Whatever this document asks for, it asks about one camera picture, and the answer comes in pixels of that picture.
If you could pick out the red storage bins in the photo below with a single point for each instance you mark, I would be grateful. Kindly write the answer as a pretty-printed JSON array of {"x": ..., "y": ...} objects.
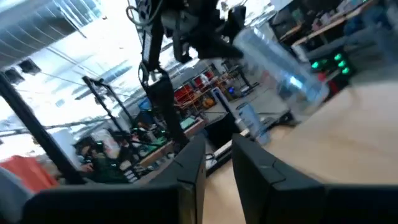
[{"x": 184, "y": 93}]

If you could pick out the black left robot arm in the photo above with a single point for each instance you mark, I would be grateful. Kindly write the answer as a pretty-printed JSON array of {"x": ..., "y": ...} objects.
[{"x": 164, "y": 102}]

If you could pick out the wooden desk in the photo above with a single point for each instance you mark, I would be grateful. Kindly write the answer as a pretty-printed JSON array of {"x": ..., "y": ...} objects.
[{"x": 329, "y": 25}]

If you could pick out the black device green lights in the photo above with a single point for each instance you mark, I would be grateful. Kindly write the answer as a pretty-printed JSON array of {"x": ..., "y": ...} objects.
[{"x": 339, "y": 67}]

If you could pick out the blue barrel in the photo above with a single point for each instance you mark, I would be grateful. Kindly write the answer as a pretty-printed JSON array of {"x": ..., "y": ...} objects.
[{"x": 145, "y": 104}]

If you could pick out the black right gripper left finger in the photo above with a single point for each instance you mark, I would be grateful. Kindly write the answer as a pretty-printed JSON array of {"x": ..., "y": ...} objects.
[{"x": 186, "y": 193}]

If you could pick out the silver ribbed ventilation duct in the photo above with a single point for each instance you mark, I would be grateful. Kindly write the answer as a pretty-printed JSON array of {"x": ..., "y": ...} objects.
[{"x": 37, "y": 34}]

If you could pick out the white tower appliance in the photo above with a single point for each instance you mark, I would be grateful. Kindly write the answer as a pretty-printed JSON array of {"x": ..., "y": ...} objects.
[{"x": 220, "y": 99}]

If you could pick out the black rig frame post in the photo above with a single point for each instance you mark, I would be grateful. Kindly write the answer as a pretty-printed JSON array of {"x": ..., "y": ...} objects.
[{"x": 40, "y": 130}]

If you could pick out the person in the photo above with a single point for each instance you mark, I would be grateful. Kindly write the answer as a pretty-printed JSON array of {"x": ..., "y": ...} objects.
[{"x": 102, "y": 168}]

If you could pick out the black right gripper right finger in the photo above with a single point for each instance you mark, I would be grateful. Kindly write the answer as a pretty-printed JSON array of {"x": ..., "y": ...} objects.
[{"x": 264, "y": 193}]

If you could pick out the orange cloth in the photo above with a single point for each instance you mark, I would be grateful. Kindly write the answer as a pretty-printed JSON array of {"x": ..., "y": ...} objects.
[{"x": 28, "y": 172}]

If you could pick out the silver slim beverage can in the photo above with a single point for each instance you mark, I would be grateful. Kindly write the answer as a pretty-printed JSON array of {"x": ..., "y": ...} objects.
[
  {"x": 280, "y": 71},
  {"x": 252, "y": 123}
]

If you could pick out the black stand frame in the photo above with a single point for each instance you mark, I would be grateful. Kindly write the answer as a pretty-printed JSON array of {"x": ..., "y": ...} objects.
[{"x": 99, "y": 99}]

